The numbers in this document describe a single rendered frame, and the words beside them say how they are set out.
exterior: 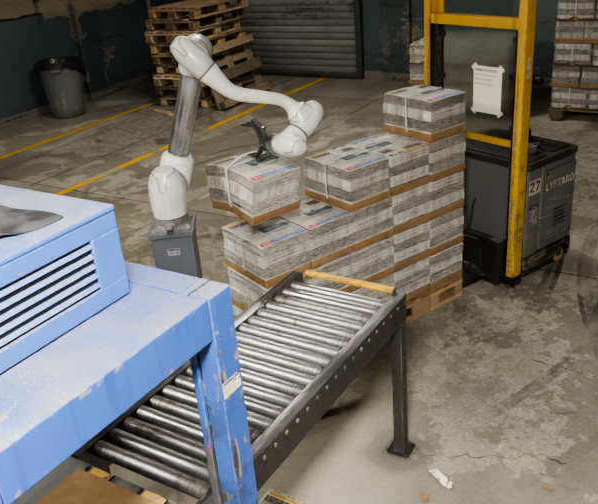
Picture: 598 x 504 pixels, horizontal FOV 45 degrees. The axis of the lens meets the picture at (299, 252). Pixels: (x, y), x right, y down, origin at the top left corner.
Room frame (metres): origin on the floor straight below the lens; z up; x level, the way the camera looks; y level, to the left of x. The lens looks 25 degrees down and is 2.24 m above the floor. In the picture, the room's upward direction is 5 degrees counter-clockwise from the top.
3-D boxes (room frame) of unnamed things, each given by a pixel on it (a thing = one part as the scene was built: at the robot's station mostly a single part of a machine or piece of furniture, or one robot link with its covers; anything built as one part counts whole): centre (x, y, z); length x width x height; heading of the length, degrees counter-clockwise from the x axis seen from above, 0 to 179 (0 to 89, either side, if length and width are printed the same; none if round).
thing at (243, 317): (2.31, 0.38, 0.74); 1.34 x 0.05 x 0.12; 147
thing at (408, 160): (3.83, -0.53, 0.95); 0.38 x 0.29 x 0.23; 34
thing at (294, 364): (2.22, 0.14, 0.77); 0.47 x 0.05 x 0.05; 57
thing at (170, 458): (1.73, 0.46, 0.77); 0.47 x 0.05 x 0.05; 57
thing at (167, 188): (3.07, 0.57, 1.17); 0.18 x 0.16 x 0.22; 178
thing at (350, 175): (3.66, -0.29, 0.95); 0.38 x 0.29 x 0.23; 37
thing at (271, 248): (3.59, -0.19, 0.42); 1.17 x 0.39 x 0.83; 125
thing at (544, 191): (4.47, -1.44, 0.40); 0.69 x 0.55 x 0.80; 35
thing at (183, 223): (3.04, 0.57, 1.03); 0.22 x 0.18 x 0.06; 3
